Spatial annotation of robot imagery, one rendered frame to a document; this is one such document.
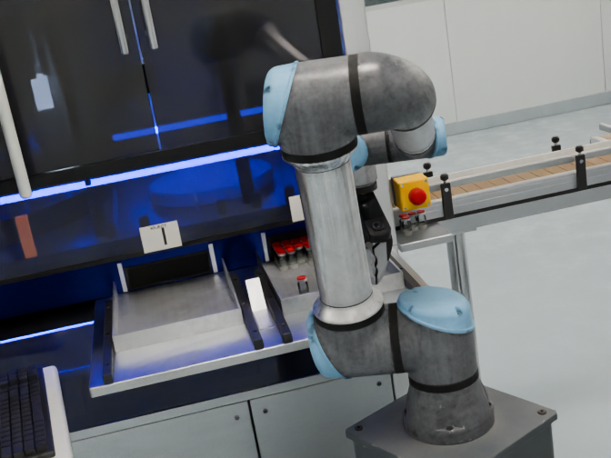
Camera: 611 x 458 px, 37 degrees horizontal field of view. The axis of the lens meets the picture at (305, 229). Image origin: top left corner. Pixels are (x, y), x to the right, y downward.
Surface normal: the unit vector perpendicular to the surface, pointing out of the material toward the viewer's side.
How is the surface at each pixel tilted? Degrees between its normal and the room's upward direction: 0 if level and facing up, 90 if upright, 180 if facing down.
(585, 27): 90
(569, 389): 0
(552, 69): 90
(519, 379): 0
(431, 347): 90
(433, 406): 72
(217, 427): 90
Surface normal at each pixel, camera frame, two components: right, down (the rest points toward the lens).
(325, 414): 0.19, 0.27
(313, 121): -0.03, 0.50
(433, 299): -0.03, -0.95
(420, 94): 0.79, 0.09
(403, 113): 0.53, 0.62
